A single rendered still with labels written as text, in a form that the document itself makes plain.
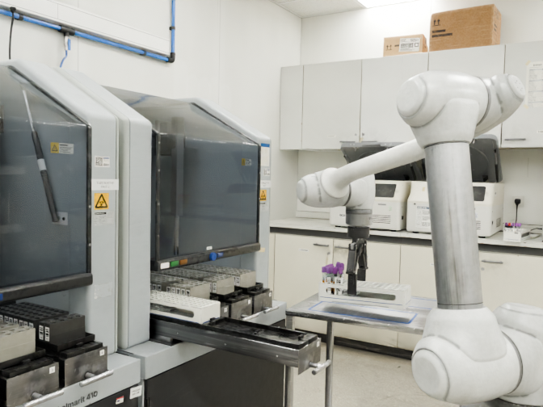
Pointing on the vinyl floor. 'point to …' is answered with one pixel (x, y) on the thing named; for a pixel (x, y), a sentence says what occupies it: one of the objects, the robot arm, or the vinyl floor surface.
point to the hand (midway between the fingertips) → (356, 285)
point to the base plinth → (365, 346)
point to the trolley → (375, 317)
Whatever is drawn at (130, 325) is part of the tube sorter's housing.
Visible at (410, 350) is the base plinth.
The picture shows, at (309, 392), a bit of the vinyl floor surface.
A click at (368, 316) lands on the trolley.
